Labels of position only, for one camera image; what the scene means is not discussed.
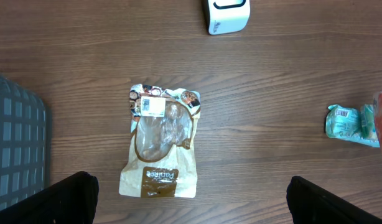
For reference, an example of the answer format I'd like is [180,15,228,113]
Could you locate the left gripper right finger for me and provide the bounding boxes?
[286,176,382,224]

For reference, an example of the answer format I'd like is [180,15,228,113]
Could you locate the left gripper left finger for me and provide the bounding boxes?
[0,171,99,224]

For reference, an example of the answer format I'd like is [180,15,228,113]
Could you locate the teal white snack packet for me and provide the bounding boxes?
[325,105,380,148]

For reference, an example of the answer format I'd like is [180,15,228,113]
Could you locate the beige bread bag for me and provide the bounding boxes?
[119,84,201,198]

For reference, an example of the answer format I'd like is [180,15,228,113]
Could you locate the small teal packet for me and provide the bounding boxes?
[360,105,378,141]

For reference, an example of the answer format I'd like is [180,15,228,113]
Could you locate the white barcode scanner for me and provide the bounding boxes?
[201,0,251,35]

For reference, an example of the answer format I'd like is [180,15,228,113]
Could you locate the grey plastic mesh basket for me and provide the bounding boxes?
[0,75,50,211]

